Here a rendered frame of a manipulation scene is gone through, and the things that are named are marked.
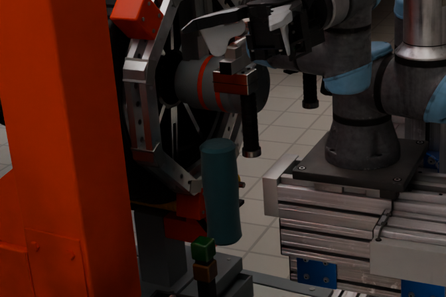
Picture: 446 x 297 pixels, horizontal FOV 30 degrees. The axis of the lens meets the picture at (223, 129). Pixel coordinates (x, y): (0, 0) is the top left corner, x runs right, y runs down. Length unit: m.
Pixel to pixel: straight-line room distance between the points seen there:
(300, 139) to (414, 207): 2.35
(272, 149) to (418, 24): 2.42
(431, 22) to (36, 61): 0.70
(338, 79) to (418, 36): 0.26
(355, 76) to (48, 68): 0.55
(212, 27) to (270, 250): 1.95
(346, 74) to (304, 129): 2.80
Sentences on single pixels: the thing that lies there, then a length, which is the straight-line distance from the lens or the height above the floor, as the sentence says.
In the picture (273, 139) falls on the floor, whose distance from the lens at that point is 3.99.
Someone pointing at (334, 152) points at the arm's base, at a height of 0.84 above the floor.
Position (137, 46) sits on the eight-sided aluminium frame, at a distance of 1.91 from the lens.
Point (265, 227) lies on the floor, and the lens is 3.18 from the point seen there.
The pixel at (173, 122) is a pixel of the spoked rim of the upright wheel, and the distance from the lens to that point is 2.19.
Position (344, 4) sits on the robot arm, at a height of 1.22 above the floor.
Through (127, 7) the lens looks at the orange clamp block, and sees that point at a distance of 1.86.
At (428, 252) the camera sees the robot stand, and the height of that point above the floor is 0.72.
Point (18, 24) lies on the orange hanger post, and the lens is 1.54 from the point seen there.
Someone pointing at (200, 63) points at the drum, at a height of 0.91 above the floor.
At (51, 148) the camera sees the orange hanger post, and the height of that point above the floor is 0.92.
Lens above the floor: 1.50
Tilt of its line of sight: 21 degrees down
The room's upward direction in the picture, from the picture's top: 4 degrees counter-clockwise
